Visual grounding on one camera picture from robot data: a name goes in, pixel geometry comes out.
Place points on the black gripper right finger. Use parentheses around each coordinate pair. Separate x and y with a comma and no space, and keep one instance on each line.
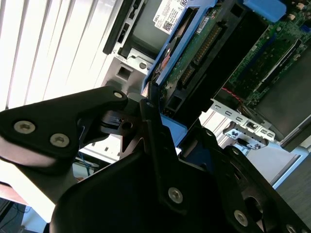
(243,194)

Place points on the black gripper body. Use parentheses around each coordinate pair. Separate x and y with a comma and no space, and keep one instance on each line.
(116,199)

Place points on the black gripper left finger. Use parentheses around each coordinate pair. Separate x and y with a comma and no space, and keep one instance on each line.
(48,123)

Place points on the hard disk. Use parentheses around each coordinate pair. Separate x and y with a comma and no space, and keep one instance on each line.
(184,60)

